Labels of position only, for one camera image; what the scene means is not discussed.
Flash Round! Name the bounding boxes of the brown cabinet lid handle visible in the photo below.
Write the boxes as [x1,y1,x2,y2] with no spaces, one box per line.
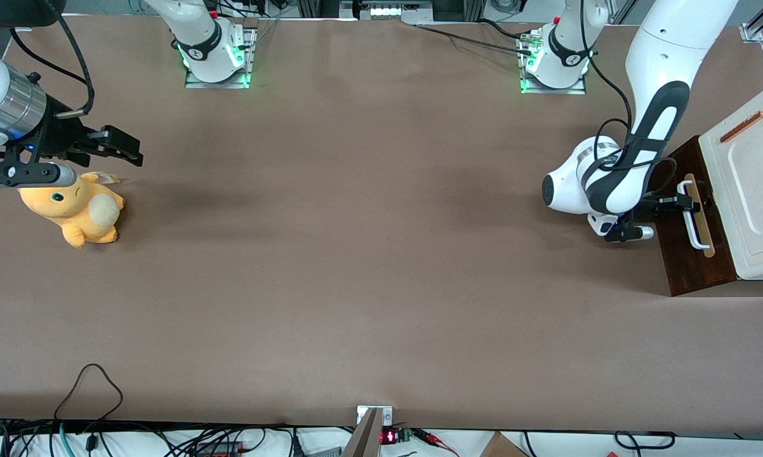
[720,111,763,143]

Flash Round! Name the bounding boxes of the silver camera mount bracket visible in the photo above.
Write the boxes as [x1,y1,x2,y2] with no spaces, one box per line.
[356,405,394,427]

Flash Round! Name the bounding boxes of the grey camera mount beam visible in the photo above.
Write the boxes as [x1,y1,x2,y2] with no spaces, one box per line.
[340,408,385,457]

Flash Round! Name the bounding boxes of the white light bar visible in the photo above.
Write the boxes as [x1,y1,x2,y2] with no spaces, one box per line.
[361,0,434,20]

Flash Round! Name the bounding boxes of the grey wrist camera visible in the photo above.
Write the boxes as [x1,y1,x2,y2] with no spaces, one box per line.
[0,162,77,189]
[604,225,655,243]

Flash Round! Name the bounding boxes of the white drawer handle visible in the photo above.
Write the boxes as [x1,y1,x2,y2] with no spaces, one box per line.
[676,180,712,249]

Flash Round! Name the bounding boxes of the black coiled cable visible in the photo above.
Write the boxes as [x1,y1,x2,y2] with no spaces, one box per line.
[614,431,677,451]

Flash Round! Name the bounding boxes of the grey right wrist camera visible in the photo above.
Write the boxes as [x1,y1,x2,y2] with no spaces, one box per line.
[0,162,77,189]

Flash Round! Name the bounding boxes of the dark red wood drawer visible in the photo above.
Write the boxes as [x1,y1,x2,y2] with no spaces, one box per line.
[664,135,738,294]

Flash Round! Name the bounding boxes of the orange plush toy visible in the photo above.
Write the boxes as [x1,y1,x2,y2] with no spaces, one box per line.
[18,171,126,249]

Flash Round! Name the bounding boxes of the light wood handle backplate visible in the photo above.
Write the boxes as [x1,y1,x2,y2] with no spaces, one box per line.
[683,173,716,258]

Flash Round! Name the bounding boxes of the red test leads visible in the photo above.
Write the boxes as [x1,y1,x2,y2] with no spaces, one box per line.
[412,430,460,457]

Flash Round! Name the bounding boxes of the thin black looped cable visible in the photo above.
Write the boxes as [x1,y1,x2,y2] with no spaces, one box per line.
[55,363,123,423]

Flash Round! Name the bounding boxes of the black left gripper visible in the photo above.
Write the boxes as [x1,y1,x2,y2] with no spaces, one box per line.
[618,195,700,229]

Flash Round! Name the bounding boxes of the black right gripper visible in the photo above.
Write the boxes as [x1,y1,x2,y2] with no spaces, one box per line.
[4,95,144,167]

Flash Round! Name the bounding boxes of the orange black device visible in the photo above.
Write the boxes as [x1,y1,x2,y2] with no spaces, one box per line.
[194,441,242,457]

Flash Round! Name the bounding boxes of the black table cable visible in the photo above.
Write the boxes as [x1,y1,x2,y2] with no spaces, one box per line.
[413,19,534,55]

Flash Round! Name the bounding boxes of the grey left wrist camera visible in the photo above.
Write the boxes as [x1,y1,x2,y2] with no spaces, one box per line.
[604,225,655,243]

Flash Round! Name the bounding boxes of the brown cardboard box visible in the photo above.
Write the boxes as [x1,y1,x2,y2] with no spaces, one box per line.
[480,432,528,457]

